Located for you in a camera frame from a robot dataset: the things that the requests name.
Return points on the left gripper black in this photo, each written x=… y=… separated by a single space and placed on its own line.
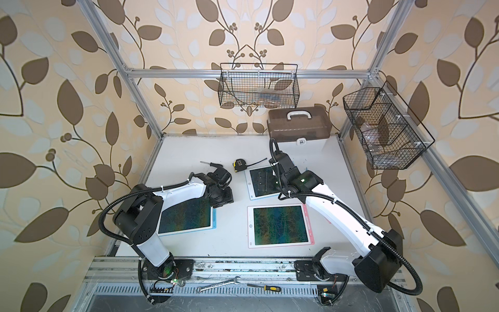
x=229 y=200

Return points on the blue writing tablet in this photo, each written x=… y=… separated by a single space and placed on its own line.
x=193 y=215
x=261 y=182

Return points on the pink writing tablet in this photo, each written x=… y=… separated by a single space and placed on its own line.
x=272 y=226

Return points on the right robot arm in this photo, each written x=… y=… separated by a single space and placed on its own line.
x=378 y=261

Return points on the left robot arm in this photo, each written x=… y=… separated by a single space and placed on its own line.
x=134 y=218

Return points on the black yellow tape measure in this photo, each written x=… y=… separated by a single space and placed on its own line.
x=241 y=165

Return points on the brown lid storage box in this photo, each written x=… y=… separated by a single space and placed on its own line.
x=300 y=131

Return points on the silver wrench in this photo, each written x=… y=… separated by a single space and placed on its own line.
x=233 y=281

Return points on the yellow black screwdriver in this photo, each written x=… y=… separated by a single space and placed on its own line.
x=274 y=289

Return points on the black handled screwdriver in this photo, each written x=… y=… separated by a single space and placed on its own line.
x=206 y=163

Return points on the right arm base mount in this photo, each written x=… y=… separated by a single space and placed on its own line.
x=313 y=271

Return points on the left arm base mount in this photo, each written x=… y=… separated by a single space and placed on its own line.
x=169 y=270

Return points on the black wire basket back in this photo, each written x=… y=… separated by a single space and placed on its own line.
x=268 y=85

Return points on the black wire basket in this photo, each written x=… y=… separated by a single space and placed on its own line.
x=268 y=85
x=391 y=137

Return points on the black wire basket right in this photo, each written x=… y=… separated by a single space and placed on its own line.
x=391 y=137

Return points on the aluminium frame rail front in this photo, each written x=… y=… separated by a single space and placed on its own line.
x=206 y=269

